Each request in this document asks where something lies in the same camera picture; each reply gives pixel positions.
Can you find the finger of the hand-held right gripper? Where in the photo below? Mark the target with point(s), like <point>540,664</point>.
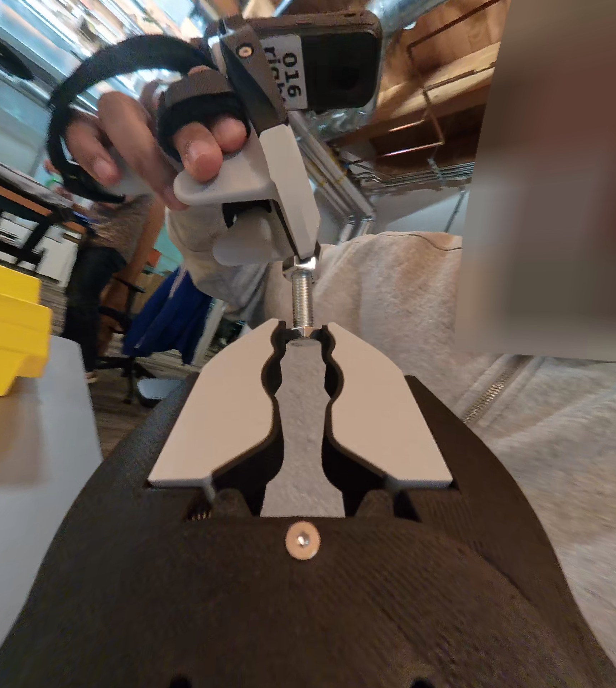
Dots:
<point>254,242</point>
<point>292,183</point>

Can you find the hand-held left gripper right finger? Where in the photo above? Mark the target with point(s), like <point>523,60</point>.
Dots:
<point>388,424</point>

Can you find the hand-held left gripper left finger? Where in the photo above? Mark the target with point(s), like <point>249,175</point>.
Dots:
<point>222,414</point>

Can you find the steel hex bolt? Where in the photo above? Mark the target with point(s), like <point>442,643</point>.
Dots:
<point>302,301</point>

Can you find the person's right forearm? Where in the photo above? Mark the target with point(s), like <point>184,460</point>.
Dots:
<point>222,285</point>

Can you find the orange-edged standing desk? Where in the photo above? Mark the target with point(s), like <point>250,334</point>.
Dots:
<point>12,188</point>

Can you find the person's right hand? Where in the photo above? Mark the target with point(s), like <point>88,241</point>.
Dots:
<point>125,140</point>

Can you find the black mesh chair armrest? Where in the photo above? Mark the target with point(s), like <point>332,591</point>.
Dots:
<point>160,391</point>

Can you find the blue jacket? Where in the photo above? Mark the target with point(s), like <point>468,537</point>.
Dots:
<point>173,317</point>

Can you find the black office chair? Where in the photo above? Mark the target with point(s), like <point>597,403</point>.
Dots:
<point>120,322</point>

